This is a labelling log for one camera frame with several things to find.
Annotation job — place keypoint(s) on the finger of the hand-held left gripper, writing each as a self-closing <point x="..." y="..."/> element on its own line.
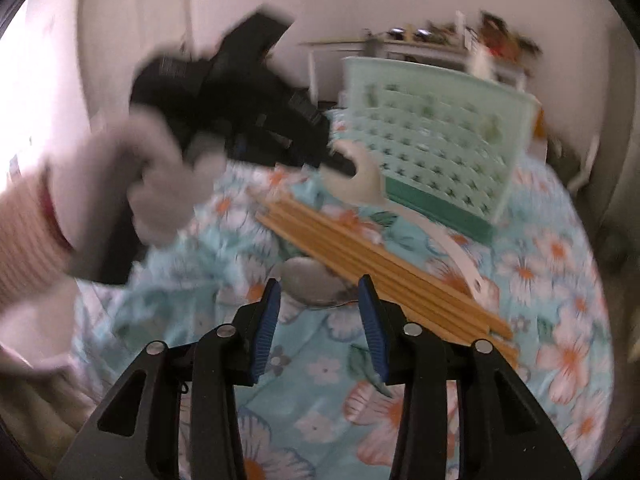
<point x="305" y="130"/>

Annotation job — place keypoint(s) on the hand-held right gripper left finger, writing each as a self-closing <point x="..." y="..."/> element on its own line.
<point x="265" y="330"/>

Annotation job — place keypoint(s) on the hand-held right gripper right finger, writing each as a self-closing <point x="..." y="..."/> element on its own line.
<point x="372" y="325"/>

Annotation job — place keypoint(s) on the bundle of wooden chopsticks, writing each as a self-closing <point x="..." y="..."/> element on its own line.
<point x="360" y="260"/>

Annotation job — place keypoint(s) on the metal spoon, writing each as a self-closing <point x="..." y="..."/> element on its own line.
<point x="312" y="282"/>

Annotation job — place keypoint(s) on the white plastic spoon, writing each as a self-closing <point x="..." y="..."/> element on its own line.
<point x="367" y="187"/>

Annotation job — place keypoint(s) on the green plastic utensil holder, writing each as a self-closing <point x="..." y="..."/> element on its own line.
<point x="425" y="125"/>

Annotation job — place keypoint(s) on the person's left forearm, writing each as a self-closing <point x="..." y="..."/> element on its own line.
<point x="25" y="240"/>

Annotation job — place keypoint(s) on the person's left hand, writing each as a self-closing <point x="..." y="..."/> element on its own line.
<point x="165" y="200"/>

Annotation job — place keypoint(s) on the white table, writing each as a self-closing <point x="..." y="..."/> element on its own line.
<point x="400" y="50"/>

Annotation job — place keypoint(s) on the floral blanket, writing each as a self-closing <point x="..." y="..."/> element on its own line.
<point x="540" y="260"/>

